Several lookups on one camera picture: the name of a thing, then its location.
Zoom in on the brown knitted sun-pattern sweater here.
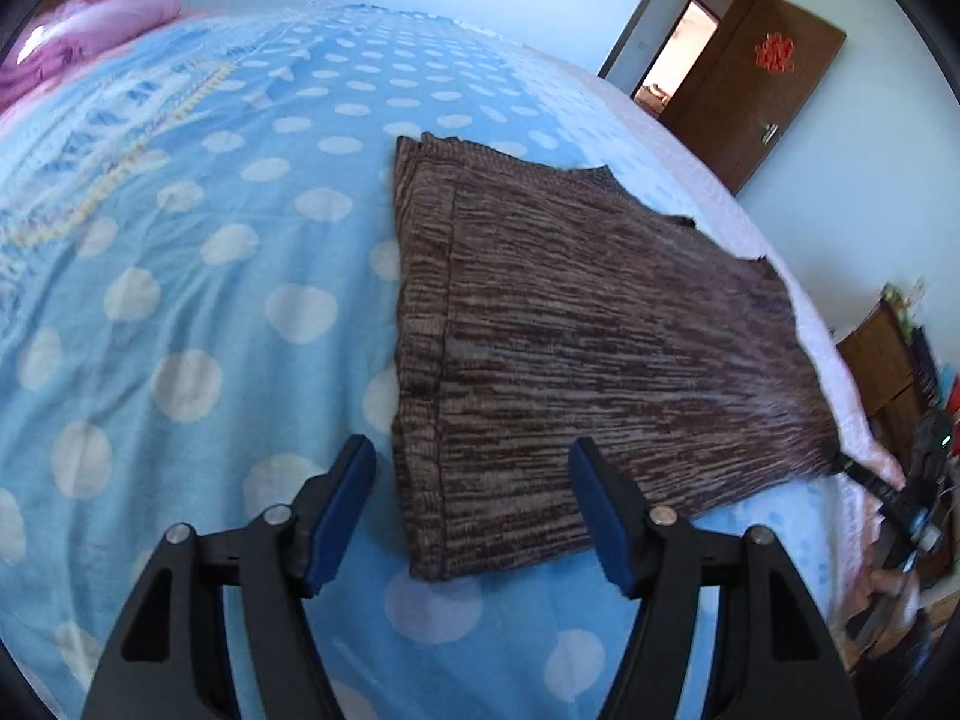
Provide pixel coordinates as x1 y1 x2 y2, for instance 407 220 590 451
390 133 845 584

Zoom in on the person's right hand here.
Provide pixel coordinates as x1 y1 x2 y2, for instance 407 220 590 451
870 566 917 616

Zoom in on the brown wooden door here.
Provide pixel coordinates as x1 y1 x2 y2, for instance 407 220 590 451
660 0 847 196

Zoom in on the red paper door decoration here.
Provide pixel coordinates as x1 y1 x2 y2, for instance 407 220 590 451
754 31 800 76

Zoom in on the pink folded blanket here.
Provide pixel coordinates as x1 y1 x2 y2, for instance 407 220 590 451
0 0 185 117

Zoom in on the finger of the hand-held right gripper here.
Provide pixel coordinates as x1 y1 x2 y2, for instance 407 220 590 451
836 454 905 515

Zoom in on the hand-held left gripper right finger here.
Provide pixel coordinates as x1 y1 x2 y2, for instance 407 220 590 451
568 436 863 720

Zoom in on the dark wooden door frame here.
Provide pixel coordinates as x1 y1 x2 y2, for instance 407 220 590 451
598 0 770 102

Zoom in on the blue pink dotted bedsheet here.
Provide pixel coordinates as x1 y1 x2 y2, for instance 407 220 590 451
0 4 908 720

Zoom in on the brown wooden cabinet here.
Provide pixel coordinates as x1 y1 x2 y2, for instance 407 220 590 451
836 300 931 428

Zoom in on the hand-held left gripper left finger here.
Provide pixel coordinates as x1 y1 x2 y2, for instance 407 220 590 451
79 435 377 720

